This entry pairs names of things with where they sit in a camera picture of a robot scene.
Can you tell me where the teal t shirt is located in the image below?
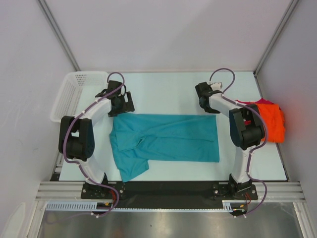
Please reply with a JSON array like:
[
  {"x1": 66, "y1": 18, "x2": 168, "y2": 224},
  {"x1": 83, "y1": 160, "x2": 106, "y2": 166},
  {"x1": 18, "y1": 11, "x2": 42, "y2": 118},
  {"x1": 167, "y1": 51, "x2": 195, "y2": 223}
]
[{"x1": 109, "y1": 113, "x2": 220, "y2": 182}]

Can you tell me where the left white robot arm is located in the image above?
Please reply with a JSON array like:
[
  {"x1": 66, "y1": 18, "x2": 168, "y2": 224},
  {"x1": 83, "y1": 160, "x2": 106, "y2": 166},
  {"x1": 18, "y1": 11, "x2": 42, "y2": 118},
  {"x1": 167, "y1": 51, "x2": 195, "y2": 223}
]
[{"x1": 58, "y1": 80, "x2": 134, "y2": 198}]

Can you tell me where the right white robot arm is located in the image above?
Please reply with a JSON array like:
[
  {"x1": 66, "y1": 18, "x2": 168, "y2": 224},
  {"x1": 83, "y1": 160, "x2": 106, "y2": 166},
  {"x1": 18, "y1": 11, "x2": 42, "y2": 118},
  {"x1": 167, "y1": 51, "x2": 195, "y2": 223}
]
[{"x1": 195, "y1": 82, "x2": 267, "y2": 199}]

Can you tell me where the white plastic basket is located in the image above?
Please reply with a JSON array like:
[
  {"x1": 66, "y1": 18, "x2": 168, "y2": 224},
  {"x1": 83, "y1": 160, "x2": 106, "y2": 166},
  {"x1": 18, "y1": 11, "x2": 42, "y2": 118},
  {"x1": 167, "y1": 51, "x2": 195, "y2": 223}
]
[{"x1": 50, "y1": 71, "x2": 108, "y2": 123}]

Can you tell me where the magenta folded t shirt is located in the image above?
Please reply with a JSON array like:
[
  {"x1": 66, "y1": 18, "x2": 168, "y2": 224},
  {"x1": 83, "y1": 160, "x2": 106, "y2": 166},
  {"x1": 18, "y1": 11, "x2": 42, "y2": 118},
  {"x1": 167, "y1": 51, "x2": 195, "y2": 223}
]
[{"x1": 236, "y1": 98, "x2": 273, "y2": 105}]

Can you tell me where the orange folded t shirt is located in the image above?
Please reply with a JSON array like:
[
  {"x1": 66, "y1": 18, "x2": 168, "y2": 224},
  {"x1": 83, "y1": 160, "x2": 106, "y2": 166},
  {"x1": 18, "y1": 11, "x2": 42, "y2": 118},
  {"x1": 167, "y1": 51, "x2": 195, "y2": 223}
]
[{"x1": 256, "y1": 103, "x2": 286, "y2": 143}]

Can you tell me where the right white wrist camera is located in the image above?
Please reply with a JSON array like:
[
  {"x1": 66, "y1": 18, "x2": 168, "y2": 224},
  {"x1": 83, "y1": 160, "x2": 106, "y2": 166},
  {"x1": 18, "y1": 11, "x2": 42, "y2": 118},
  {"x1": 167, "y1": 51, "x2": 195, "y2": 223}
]
[{"x1": 210, "y1": 82, "x2": 222, "y2": 92}]

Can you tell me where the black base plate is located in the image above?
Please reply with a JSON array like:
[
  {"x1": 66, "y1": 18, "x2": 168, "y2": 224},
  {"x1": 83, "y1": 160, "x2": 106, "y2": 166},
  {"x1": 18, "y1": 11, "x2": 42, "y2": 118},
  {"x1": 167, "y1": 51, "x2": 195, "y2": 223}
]
[{"x1": 81, "y1": 181, "x2": 258, "y2": 209}]

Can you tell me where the aluminium frame rail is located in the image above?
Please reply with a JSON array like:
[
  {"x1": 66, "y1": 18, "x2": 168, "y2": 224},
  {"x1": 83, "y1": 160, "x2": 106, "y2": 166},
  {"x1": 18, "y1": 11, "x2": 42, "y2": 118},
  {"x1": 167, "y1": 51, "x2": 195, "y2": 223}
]
[{"x1": 35, "y1": 181, "x2": 306, "y2": 202}]

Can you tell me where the white slotted cable duct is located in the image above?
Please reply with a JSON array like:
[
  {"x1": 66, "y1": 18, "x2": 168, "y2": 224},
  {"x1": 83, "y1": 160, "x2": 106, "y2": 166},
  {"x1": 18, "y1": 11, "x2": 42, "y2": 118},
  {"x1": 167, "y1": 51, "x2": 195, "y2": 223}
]
[{"x1": 46, "y1": 201, "x2": 237, "y2": 212}]

